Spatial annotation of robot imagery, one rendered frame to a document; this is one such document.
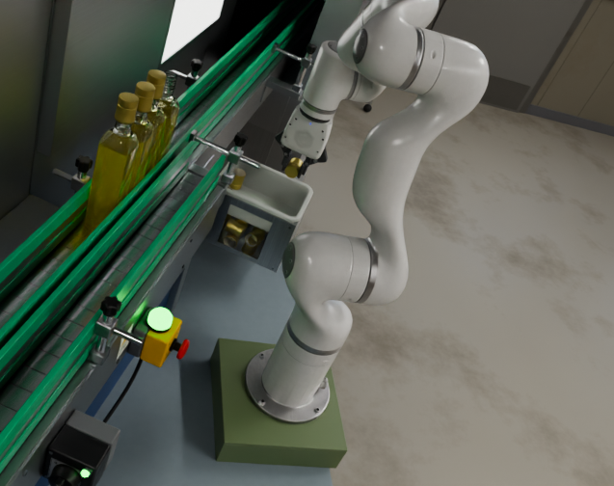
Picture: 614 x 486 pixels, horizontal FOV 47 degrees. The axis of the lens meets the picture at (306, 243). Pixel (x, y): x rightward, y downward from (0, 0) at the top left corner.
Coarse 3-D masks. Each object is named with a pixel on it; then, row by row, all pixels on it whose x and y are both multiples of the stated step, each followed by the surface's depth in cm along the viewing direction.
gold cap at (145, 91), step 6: (138, 84) 123; (144, 84) 124; (150, 84) 125; (138, 90) 123; (144, 90) 123; (150, 90) 123; (138, 96) 123; (144, 96) 123; (150, 96) 124; (144, 102) 124; (150, 102) 125; (138, 108) 125; (144, 108) 125; (150, 108) 126
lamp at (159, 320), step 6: (150, 312) 126; (156, 312) 126; (162, 312) 126; (168, 312) 127; (150, 318) 126; (156, 318) 125; (162, 318) 126; (168, 318) 126; (150, 324) 126; (156, 324) 125; (162, 324) 126; (168, 324) 126; (156, 330) 126; (162, 330) 126; (168, 330) 128
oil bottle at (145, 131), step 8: (136, 128) 126; (144, 128) 127; (152, 128) 129; (144, 136) 127; (152, 136) 131; (144, 144) 128; (144, 152) 130; (136, 160) 130; (144, 160) 132; (136, 168) 131; (144, 168) 135; (136, 176) 132; (136, 184) 135; (128, 192) 134
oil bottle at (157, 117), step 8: (152, 112) 132; (160, 112) 133; (152, 120) 131; (160, 120) 133; (160, 128) 135; (160, 136) 138; (152, 144) 135; (152, 152) 138; (152, 160) 140; (144, 176) 139
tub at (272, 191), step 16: (256, 176) 179; (272, 176) 178; (240, 192) 178; (256, 192) 181; (272, 192) 180; (288, 192) 179; (304, 192) 178; (272, 208) 165; (288, 208) 180; (304, 208) 169
